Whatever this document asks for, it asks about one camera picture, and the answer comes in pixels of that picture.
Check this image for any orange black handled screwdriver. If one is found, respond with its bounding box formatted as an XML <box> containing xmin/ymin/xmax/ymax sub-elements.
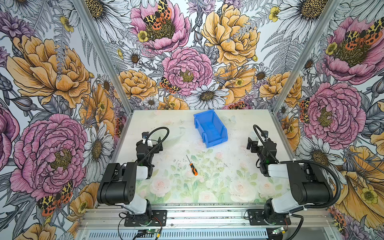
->
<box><xmin>186</xmin><ymin>156</ymin><xmax>198</xmax><ymax>176</ymax></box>

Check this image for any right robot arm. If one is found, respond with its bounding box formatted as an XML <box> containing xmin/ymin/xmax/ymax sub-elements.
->
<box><xmin>247</xmin><ymin>137</ymin><xmax>336</xmax><ymax>225</ymax></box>

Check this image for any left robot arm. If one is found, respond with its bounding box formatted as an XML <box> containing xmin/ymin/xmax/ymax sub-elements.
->
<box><xmin>97</xmin><ymin>138</ymin><xmax>163</xmax><ymax>227</ymax></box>

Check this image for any blue plastic storage bin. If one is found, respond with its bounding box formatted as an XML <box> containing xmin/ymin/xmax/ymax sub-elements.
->
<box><xmin>194</xmin><ymin>110</ymin><xmax>228</xmax><ymax>148</ymax></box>

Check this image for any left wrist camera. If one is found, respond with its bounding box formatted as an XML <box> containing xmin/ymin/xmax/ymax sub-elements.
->
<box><xmin>142</xmin><ymin>132</ymin><xmax>149</xmax><ymax>141</ymax></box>

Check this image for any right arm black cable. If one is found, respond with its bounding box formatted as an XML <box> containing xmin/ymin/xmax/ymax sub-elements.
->
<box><xmin>252</xmin><ymin>124</ymin><xmax>342</xmax><ymax>210</ymax></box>

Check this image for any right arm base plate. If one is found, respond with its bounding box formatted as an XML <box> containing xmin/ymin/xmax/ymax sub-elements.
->
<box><xmin>246</xmin><ymin>209</ymin><xmax>292</xmax><ymax>226</ymax></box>

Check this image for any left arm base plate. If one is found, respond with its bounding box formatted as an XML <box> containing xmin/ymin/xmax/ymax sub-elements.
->
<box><xmin>124</xmin><ymin>210</ymin><xmax>168</xmax><ymax>227</ymax></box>

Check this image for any aluminium front rail frame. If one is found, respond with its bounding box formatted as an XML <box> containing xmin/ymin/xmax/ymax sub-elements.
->
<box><xmin>76</xmin><ymin>204</ymin><xmax>342</xmax><ymax>240</ymax></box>

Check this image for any right aluminium corner post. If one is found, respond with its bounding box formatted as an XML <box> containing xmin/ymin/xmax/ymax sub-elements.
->
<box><xmin>271</xmin><ymin>0</ymin><xmax>343</xmax><ymax>114</ymax></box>

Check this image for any aluminium corner post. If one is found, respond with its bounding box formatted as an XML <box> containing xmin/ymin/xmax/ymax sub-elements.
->
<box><xmin>71</xmin><ymin>0</ymin><xmax>133</xmax><ymax>116</ymax></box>
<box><xmin>271</xmin><ymin>0</ymin><xmax>343</xmax><ymax>114</ymax></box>

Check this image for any left aluminium corner post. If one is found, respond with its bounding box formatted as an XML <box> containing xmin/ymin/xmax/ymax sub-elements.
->
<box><xmin>71</xmin><ymin>0</ymin><xmax>133</xmax><ymax>116</ymax></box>

